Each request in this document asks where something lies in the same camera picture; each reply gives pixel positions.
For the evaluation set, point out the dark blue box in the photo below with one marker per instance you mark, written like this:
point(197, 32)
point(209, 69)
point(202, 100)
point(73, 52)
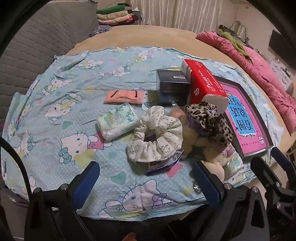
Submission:
point(172, 88)

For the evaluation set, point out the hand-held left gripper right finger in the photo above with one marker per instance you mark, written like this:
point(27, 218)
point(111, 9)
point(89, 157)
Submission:
point(208, 185)

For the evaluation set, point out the pink packet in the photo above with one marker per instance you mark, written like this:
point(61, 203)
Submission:
point(124, 97)

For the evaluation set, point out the leopard print scrunchie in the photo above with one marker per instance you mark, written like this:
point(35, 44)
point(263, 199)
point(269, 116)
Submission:
point(208, 120)

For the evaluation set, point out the grey quilted headboard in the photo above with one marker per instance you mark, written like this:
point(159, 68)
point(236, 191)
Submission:
point(34, 46)

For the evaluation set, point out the white tissue pack blue print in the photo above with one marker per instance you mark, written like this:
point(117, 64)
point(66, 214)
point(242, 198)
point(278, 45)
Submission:
point(161, 165)

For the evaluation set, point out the black monitor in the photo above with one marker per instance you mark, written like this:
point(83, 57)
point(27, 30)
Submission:
point(277, 44)

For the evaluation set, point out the green tissue pack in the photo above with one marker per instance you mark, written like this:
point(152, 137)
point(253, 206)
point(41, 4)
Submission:
point(115, 122)
point(234, 171)

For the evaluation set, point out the peach plush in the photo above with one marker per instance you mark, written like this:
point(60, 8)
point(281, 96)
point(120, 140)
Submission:
point(178, 112)

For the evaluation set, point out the cream plush bear purple bow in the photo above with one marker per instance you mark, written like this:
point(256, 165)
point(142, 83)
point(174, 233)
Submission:
point(196, 141)

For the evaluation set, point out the green cloth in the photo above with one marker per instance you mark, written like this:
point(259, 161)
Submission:
point(235, 44)

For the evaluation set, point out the pink quilt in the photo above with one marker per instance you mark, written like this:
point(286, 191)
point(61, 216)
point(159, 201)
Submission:
point(254, 67)

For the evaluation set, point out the beige bed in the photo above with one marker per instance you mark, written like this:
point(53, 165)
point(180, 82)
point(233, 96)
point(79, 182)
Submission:
point(150, 37)

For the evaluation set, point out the dark floral cloth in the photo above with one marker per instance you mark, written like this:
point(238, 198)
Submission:
point(99, 30)

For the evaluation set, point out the white storage box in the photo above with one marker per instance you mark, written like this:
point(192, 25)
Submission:
point(281, 74)

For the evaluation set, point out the red tissue pack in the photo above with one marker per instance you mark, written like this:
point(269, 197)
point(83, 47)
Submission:
point(203, 81)

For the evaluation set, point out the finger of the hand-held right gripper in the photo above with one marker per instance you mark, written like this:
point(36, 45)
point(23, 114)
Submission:
point(283, 160)
point(263, 171)

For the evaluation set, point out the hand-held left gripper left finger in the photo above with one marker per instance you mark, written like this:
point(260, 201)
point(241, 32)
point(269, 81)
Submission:
point(84, 185)

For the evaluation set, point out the white floral scrunchie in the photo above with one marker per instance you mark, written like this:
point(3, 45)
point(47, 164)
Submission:
point(159, 122)

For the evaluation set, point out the white curtain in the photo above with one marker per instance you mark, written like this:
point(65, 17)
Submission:
point(185, 11)

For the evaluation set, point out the light blue printed blanket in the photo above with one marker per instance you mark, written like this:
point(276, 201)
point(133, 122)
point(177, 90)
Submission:
point(69, 104)

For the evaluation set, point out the stack of folded clothes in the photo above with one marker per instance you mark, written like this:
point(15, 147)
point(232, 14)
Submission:
point(111, 17)

